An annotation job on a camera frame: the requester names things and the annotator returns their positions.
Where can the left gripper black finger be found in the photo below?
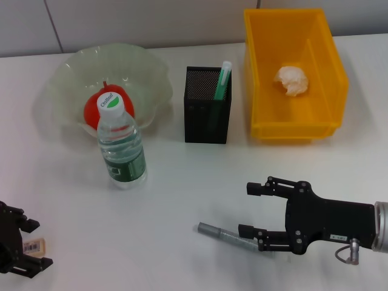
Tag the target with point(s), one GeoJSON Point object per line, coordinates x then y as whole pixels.
{"type": "Point", "coordinates": [33, 266]}
{"type": "Point", "coordinates": [30, 225]}

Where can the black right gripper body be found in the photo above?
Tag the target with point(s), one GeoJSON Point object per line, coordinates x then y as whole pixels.
{"type": "Point", "coordinates": [333, 221]}

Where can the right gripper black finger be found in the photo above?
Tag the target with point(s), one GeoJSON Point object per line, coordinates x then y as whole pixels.
{"type": "Point", "coordinates": [247, 232]}
{"type": "Point", "coordinates": [256, 188]}

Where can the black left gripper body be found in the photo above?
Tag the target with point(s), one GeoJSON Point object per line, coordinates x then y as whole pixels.
{"type": "Point", "coordinates": [9, 236]}

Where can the green pen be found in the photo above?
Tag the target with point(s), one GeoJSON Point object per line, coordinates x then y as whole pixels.
{"type": "Point", "coordinates": [222, 82]}

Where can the white paper ball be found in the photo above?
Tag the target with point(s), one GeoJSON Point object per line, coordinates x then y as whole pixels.
{"type": "Point", "coordinates": [292, 81]}

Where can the clear green-label water bottle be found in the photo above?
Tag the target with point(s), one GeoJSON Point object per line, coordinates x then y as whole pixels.
{"type": "Point", "coordinates": [121, 151]}

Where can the red apple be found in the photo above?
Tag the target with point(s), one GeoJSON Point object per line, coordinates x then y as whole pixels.
{"type": "Point", "coordinates": [91, 109]}

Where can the beige eraser with barcode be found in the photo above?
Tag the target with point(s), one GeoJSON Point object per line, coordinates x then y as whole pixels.
{"type": "Point", "coordinates": [36, 245]}

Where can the grey marker pen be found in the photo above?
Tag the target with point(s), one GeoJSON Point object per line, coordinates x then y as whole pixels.
{"type": "Point", "coordinates": [212, 231]}

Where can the black mesh pen holder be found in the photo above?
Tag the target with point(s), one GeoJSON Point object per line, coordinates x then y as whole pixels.
{"type": "Point", "coordinates": [200, 127]}

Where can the translucent wavy fruit plate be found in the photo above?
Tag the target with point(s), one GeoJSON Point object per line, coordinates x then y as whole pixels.
{"type": "Point", "coordinates": [145, 69]}

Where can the yellow plastic storage bin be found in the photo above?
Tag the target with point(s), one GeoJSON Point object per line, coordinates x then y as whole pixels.
{"type": "Point", "coordinates": [272, 115]}

